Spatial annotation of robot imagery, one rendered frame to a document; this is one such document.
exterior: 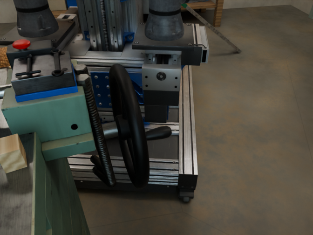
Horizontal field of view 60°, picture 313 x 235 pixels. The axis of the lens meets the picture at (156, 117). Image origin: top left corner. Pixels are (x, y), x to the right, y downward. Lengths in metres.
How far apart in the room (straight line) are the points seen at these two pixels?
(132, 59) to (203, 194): 0.81
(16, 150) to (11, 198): 0.07
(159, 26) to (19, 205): 0.77
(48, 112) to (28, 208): 0.17
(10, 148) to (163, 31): 0.71
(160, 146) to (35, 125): 0.99
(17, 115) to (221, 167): 1.32
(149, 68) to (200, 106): 1.18
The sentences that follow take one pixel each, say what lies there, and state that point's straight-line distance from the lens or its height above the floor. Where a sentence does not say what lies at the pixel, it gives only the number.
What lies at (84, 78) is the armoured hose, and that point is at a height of 0.97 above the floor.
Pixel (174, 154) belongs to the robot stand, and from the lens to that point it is 1.40.
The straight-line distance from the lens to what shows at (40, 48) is 0.56.
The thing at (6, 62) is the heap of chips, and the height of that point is 0.91.
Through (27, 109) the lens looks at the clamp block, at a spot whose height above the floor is 0.95.
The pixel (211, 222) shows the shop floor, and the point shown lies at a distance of 1.44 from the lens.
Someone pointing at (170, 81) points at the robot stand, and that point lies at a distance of 0.96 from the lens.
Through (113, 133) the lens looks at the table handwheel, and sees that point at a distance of 0.62.
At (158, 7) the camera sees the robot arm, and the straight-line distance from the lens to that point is 1.00.
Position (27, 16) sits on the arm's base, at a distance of 1.14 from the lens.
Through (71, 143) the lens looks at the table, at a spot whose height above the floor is 0.87.
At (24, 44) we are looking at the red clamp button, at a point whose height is 1.02.
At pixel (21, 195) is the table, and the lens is 0.44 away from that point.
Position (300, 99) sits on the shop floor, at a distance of 2.40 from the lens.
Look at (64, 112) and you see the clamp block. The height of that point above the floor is 0.93.
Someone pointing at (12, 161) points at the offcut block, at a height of 0.92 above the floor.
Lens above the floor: 1.22
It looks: 39 degrees down
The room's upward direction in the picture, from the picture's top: straight up
